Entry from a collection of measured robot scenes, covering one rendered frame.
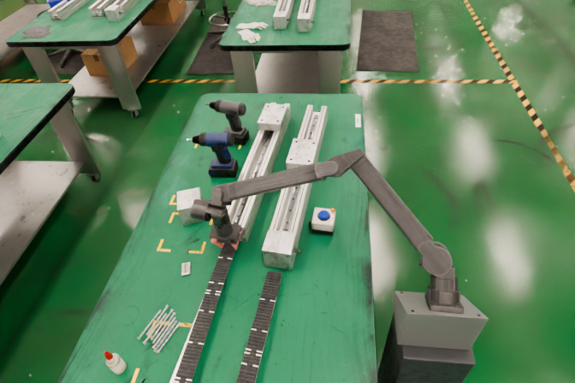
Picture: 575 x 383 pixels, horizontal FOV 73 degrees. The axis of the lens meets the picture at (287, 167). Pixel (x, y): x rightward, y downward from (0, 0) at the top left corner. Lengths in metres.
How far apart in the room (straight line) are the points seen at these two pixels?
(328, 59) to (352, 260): 1.78
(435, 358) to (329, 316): 0.32
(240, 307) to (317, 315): 0.25
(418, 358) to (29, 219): 2.33
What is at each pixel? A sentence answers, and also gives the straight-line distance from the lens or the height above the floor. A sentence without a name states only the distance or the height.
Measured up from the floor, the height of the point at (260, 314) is 0.81.
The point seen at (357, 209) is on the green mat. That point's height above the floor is 0.78.
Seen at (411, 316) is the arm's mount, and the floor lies 0.96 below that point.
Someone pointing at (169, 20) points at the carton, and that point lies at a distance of 4.91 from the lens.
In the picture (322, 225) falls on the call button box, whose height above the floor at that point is 0.84.
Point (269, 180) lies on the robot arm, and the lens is 1.22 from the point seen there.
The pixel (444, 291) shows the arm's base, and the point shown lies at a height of 0.98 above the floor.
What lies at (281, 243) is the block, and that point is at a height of 0.87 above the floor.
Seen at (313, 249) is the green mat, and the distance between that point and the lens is 1.44.
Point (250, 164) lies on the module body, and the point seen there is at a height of 0.86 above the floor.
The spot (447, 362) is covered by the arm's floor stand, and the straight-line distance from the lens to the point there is 1.32.
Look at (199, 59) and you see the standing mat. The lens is 4.48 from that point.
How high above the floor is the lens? 1.96
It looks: 43 degrees down
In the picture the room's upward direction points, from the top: 5 degrees counter-clockwise
